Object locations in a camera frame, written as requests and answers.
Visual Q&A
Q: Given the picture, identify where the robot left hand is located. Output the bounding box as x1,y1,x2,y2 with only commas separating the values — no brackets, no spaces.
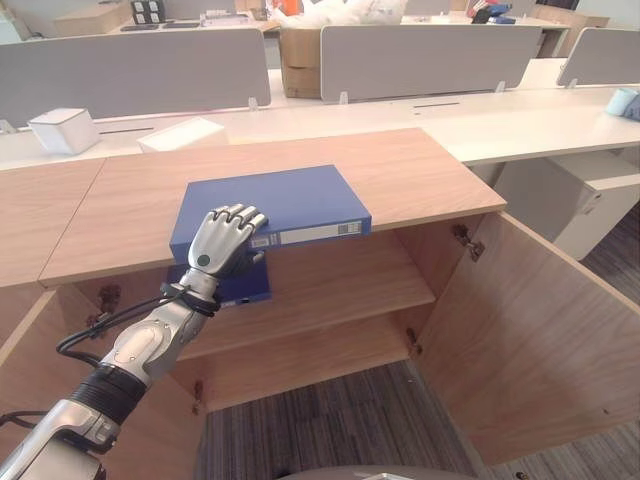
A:
187,202,269,281

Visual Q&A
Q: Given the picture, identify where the long grey desk divider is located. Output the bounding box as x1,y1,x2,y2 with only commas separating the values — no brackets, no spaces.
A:
0,26,273,130

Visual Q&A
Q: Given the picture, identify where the flat white box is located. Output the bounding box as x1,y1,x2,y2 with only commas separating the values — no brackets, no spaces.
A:
136,117,227,154

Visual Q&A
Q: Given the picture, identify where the light blue roll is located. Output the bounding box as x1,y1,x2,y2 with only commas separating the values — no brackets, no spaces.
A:
605,86,640,122

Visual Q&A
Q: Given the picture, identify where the black socket panel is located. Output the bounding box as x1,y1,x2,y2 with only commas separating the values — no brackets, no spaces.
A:
130,0,161,26

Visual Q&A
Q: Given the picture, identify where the blue lever arch folder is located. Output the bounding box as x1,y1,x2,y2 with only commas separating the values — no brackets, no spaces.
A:
169,164,373,267
164,253,274,312

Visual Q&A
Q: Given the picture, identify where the white plastic bag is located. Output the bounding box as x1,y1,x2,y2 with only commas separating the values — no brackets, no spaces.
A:
277,0,407,30

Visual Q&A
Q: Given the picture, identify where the short grey desk divider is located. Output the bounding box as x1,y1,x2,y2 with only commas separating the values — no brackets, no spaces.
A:
556,26,640,88

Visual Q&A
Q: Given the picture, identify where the neighbouring wooden cabinet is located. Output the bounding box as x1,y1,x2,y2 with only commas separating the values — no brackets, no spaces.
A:
0,156,109,351

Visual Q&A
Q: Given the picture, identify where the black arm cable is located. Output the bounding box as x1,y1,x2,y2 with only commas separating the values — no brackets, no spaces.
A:
55,283,221,369

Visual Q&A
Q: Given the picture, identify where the wooden office cabinet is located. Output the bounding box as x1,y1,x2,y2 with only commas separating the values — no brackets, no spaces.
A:
38,127,508,417

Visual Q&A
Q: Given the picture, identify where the white desk pedestal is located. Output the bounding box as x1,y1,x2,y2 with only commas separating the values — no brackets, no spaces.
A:
493,148,640,262

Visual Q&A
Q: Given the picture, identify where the wooden cabinet shelf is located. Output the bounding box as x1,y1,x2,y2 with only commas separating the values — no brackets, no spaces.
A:
178,238,437,362

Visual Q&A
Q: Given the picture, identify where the white cube box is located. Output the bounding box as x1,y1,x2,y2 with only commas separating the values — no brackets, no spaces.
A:
27,106,101,156

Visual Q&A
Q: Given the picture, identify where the low cardboard box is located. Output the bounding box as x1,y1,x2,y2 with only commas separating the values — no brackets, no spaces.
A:
51,3,134,37

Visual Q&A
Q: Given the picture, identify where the tall cardboard box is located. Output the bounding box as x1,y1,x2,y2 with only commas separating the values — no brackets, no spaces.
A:
279,23,324,100

